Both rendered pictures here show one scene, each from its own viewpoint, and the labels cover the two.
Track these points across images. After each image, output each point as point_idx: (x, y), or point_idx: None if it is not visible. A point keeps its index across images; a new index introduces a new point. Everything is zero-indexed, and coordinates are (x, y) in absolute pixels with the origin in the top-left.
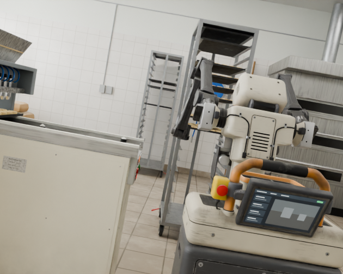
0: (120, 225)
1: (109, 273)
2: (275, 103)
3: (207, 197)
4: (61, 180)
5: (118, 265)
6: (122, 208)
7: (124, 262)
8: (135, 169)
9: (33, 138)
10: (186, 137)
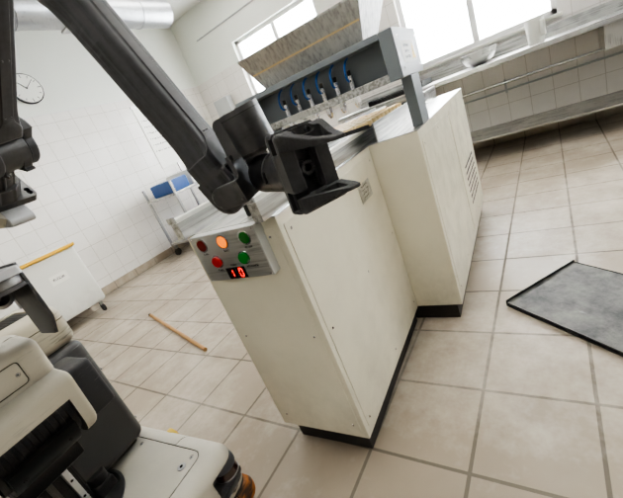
0: (270, 342)
1: (265, 385)
2: None
3: (20, 318)
4: None
5: (484, 480)
6: (232, 309)
7: (505, 497)
8: (200, 258)
9: None
10: (289, 200)
